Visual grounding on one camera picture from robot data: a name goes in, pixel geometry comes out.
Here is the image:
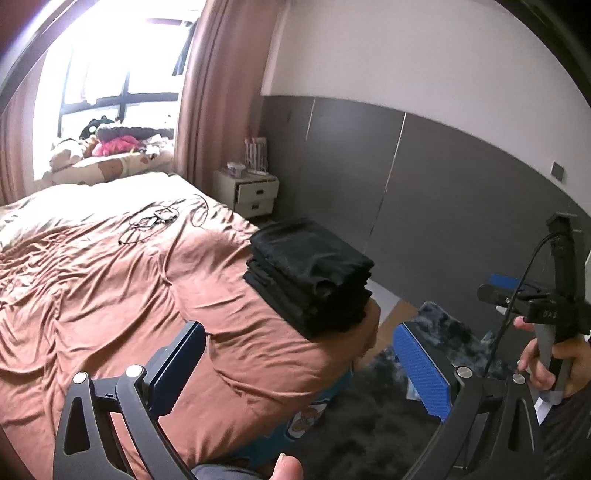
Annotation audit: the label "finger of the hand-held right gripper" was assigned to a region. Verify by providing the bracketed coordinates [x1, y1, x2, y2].
[489, 273, 539, 296]
[478, 284, 514, 308]

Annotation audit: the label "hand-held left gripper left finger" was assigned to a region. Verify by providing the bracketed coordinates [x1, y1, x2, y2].
[52, 320, 207, 480]

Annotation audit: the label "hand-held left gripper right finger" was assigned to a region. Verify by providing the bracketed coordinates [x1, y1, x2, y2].
[392, 322, 544, 480]

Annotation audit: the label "black pants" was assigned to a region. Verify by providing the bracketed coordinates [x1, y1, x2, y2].
[242, 218, 376, 337]

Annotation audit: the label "person's right forearm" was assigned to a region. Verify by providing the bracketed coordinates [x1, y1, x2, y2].
[538, 392, 591, 480]

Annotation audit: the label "person's right hand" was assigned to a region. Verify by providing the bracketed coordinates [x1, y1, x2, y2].
[514, 316, 591, 398]

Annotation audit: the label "person's left hand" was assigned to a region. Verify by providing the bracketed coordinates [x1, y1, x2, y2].
[271, 452, 305, 480]

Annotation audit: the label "dark grey shaggy rug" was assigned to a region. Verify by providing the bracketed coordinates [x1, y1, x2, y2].
[272, 300, 546, 480]

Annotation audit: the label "brown blanket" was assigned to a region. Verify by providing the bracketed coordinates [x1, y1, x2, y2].
[0, 203, 382, 480]

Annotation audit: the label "blue printed bed sheet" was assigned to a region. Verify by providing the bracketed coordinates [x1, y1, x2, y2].
[240, 369, 356, 462]

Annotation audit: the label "cream nightstand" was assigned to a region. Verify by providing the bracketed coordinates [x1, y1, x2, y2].
[213, 167, 281, 219]

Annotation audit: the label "cream bed sheet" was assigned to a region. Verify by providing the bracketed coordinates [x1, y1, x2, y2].
[0, 173, 232, 250]

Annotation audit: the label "patterned long pillow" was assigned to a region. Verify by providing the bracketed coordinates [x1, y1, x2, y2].
[44, 150, 174, 185]

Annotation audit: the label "pink cloth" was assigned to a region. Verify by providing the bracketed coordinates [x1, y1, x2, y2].
[92, 136, 139, 158]

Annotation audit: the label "black and white plush toy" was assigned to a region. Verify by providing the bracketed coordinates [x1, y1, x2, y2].
[78, 115, 123, 141]

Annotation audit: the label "brown curtain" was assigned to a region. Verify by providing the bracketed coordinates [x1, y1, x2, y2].
[0, 69, 51, 204]
[173, 0, 296, 185]

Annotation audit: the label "window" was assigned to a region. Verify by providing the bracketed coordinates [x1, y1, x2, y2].
[34, 0, 206, 181]

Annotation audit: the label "hanging dark garment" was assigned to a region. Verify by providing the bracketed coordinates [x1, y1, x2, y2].
[171, 21, 197, 77]

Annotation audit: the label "thin black cable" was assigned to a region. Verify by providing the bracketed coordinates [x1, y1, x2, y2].
[482, 233, 561, 379]

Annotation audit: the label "coiled black cable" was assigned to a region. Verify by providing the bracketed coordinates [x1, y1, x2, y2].
[117, 196, 211, 245]

